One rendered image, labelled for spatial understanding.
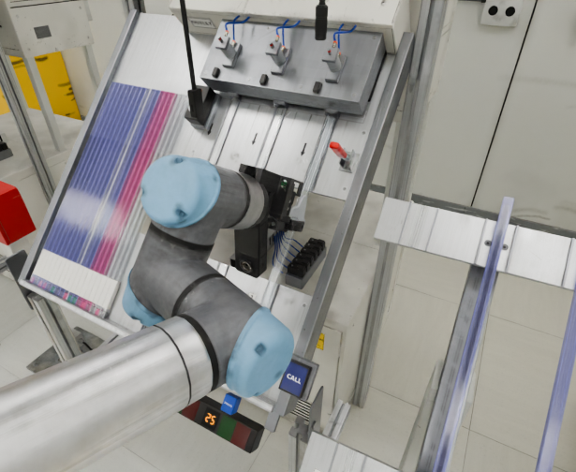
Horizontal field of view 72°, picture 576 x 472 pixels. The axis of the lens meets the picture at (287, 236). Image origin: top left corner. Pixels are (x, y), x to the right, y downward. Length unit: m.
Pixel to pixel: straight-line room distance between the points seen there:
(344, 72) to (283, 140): 0.17
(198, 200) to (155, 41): 0.74
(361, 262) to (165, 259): 0.79
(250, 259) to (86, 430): 0.36
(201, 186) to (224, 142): 0.45
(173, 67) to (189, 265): 0.67
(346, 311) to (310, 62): 0.57
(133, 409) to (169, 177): 0.21
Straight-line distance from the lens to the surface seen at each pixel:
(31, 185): 1.98
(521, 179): 2.51
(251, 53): 0.86
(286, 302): 0.72
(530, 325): 2.09
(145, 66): 1.08
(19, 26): 1.91
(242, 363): 0.36
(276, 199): 0.59
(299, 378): 0.67
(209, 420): 0.81
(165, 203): 0.42
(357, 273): 1.12
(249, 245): 0.59
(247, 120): 0.86
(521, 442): 1.70
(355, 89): 0.74
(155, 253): 0.45
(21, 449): 0.31
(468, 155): 2.47
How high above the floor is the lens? 1.35
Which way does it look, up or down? 36 degrees down
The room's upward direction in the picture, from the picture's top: straight up
